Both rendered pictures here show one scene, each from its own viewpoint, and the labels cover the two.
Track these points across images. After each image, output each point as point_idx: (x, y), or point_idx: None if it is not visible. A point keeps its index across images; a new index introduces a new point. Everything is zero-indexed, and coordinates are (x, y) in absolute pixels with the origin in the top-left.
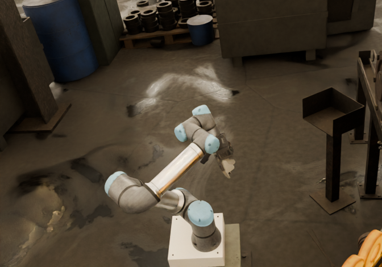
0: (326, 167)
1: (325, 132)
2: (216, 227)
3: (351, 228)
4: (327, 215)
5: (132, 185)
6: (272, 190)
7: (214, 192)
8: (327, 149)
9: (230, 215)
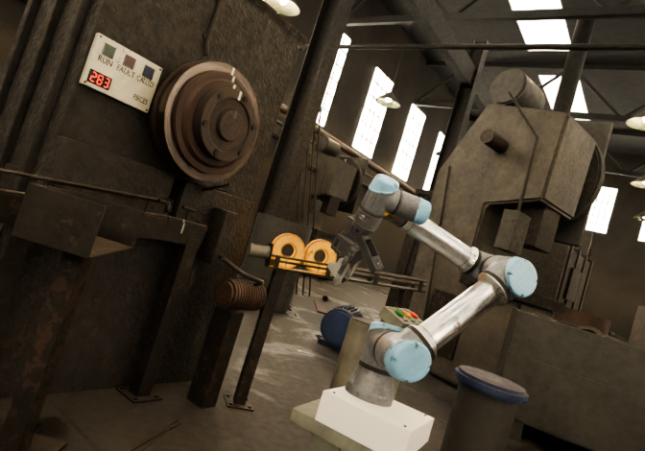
0: (47, 365)
1: (124, 249)
2: (353, 371)
3: (81, 423)
4: (70, 448)
5: (494, 255)
6: None
7: None
8: (68, 309)
9: None
